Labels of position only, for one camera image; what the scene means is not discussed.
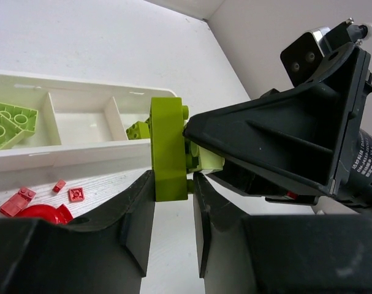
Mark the green lego brick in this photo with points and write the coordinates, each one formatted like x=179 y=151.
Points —
x=173 y=157
x=25 y=118
x=10 y=133
x=139 y=130

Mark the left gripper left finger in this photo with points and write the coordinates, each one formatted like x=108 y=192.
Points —
x=105 y=250

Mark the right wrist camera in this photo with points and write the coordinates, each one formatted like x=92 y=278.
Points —
x=304 y=55

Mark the red lego pile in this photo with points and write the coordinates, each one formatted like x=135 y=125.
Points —
x=55 y=201

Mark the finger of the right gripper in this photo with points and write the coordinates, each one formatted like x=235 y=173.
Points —
x=233 y=133
x=275 y=185

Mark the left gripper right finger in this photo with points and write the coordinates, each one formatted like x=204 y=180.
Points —
x=241 y=253

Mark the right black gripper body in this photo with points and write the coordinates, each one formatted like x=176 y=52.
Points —
x=354 y=122

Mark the white divided container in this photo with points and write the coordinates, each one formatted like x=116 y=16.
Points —
x=79 y=123

